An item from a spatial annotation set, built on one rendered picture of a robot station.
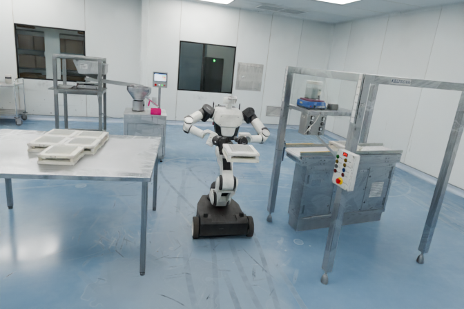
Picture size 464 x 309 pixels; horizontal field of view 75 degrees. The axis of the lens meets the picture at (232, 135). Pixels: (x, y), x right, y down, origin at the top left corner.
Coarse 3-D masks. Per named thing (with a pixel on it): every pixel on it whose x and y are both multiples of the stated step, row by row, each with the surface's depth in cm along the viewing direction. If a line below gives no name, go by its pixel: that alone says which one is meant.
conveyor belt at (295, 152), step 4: (288, 148) 307; (292, 148) 308; (296, 148) 309; (300, 148) 311; (304, 148) 312; (308, 148) 314; (312, 148) 315; (316, 148) 317; (320, 148) 318; (324, 148) 320; (364, 148) 337; (368, 148) 339; (372, 148) 341; (376, 148) 342; (380, 148) 344; (384, 148) 346; (388, 148) 348; (288, 152) 305; (292, 152) 298; (296, 152) 294; (296, 156) 290; (300, 156) 287
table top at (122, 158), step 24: (0, 144) 247; (24, 144) 253; (120, 144) 278; (144, 144) 285; (0, 168) 201; (24, 168) 205; (48, 168) 209; (72, 168) 213; (96, 168) 217; (120, 168) 221; (144, 168) 226
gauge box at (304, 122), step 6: (306, 114) 274; (300, 120) 282; (306, 120) 273; (318, 120) 278; (300, 126) 282; (306, 126) 275; (312, 126) 277; (318, 126) 279; (324, 126) 282; (300, 132) 282; (306, 132) 276; (312, 132) 279
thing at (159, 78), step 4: (156, 72) 476; (160, 72) 478; (164, 72) 479; (156, 76) 477; (160, 76) 479; (164, 76) 480; (156, 80) 479; (160, 80) 480; (164, 80) 482; (156, 84) 479; (160, 84) 482; (164, 84) 484; (160, 88) 488; (160, 92) 490; (160, 96) 491; (160, 100) 493
